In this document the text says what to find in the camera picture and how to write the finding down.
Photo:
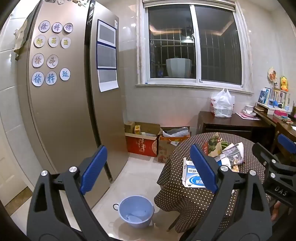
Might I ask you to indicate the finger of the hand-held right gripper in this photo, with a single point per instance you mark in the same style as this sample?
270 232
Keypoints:
286 142
261 150

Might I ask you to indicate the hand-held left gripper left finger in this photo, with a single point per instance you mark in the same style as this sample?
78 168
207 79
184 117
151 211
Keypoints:
93 169

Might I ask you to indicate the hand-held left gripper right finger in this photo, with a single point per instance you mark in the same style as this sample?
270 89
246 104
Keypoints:
203 166

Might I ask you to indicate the white and blue box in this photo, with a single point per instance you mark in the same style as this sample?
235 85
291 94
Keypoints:
192 178

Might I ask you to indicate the green printed paper packet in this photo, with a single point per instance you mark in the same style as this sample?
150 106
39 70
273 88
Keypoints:
212 144

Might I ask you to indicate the newspaper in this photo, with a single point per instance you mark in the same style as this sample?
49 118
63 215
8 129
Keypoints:
233 153

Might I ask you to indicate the small brown wrapper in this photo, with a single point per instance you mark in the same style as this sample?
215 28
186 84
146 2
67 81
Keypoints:
234 168

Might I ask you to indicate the light blue plastic bin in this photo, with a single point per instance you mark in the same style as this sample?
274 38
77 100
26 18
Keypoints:
138 205

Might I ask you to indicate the person's right hand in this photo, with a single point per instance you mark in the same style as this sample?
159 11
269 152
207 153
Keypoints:
275 209

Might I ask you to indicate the dark wooden chair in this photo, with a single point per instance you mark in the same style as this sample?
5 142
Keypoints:
284 128

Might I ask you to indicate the pink flat box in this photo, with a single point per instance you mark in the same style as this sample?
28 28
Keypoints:
281 113

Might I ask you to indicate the dark wooden desk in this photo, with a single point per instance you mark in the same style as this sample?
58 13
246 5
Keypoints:
269 118

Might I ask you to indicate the white desk shelf riser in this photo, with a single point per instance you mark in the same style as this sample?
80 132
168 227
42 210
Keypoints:
269 110

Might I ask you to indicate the pink plate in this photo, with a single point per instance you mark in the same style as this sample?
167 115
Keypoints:
248 114

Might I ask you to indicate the small blue desk object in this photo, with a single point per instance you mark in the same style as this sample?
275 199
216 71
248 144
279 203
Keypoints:
275 104

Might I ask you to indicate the pink paper mat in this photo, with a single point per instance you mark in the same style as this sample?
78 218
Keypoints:
240 115

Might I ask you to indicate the orange cardboard box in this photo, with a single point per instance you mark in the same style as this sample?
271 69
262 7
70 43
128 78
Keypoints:
173 139

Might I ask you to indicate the dark wooden cabinet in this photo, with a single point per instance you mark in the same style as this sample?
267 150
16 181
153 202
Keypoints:
231 122

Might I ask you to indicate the brown printed cardboard box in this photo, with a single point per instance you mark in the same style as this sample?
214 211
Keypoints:
164 153

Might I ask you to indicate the white bowl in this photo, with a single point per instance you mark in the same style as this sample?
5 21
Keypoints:
249 108

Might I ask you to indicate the crumpled white plastic bag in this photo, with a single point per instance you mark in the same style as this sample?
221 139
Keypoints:
175 132

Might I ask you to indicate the row of upright books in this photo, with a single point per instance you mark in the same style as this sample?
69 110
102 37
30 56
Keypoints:
263 96

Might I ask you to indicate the red cardboard box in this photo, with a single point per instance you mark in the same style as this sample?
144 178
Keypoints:
141 146

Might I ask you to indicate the small plain cardboard box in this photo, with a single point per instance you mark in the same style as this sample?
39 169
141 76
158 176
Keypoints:
129 127

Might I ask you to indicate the yellow duck plush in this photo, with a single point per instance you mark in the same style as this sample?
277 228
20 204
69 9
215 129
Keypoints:
284 83

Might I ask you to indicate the yellow carton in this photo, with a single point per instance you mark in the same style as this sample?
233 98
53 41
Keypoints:
137 129

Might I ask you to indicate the white plastic shopping bag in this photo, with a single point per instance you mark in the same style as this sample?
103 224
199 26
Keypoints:
223 104

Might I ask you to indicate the champagne double-door refrigerator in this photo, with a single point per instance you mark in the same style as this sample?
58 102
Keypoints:
64 115

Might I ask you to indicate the white printed sheet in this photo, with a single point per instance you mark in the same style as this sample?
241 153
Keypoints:
107 80

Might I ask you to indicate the white plant pot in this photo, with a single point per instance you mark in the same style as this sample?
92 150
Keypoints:
178 68

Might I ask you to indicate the blue bottle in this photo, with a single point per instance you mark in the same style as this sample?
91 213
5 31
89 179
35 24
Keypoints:
160 73

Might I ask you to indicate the blue-bordered printed sheet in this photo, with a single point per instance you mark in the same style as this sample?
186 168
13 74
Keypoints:
106 56
106 33

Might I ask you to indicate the white-framed sliding window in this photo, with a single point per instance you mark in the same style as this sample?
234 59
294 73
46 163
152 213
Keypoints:
193 46

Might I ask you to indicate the group of round character magnets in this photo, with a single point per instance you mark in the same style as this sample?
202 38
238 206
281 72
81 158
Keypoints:
37 60

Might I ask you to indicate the metal window grille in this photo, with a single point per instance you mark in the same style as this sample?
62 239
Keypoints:
161 44

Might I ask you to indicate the small white fridge label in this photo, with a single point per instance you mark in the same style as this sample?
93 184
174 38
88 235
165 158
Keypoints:
116 24

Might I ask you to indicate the beige hanging cloth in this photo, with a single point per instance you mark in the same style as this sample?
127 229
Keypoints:
20 34

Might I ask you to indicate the row of small shaped magnets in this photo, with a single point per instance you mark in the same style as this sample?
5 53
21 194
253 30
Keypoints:
61 1

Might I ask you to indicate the round wall decoration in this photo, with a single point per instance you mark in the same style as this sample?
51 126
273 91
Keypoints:
272 74

